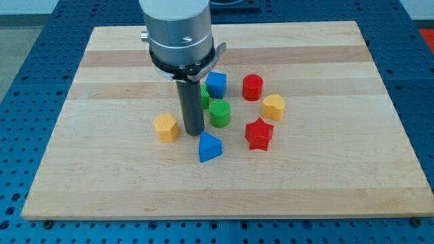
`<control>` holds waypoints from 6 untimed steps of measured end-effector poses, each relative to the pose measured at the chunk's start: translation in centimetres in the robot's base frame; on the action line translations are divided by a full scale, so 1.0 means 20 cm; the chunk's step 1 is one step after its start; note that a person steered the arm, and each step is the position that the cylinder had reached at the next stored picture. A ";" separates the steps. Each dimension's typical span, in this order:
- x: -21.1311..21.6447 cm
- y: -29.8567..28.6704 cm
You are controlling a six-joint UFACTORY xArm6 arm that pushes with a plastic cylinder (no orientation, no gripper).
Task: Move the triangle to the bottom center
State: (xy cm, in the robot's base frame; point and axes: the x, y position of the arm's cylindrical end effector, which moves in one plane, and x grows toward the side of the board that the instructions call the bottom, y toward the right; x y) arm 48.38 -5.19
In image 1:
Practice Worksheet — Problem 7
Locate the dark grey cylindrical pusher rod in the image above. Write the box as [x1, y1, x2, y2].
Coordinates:
[176, 81, 205, 136]

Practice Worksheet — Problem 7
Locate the blue triangle block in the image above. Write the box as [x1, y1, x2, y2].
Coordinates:
[198, 131, 222, 163]

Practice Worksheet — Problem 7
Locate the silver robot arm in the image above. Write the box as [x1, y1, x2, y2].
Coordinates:
[139, 0, 214, 136]

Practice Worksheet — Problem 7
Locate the green block behind rod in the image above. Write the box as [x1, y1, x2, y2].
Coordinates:
[201, 84, 210, 110]

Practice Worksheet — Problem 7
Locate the blue rounded cube block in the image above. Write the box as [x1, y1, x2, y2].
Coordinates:
[205, 72, 227, 99]

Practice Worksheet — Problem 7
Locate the green cylinder block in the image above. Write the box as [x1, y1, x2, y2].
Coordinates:
[209, 100, 231, 128]

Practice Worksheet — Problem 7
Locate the yellow hexagon block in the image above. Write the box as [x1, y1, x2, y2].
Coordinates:
[153, 114, 179, 142]

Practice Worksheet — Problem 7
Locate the red cylinder block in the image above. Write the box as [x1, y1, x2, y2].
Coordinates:
[242, 74, 263, 101]

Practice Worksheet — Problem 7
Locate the red star block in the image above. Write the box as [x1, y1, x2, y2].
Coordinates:
[245, 118, 274, 151]

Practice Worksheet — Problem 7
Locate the yellow heart block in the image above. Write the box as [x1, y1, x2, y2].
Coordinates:
[261, 94, 285, 121]

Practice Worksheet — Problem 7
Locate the light wooden board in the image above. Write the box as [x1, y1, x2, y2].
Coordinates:
[21, 21, 433, 220]

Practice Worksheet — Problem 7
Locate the black clamp ring with lever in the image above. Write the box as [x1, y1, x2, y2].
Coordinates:
[148, 42, 227, 83]

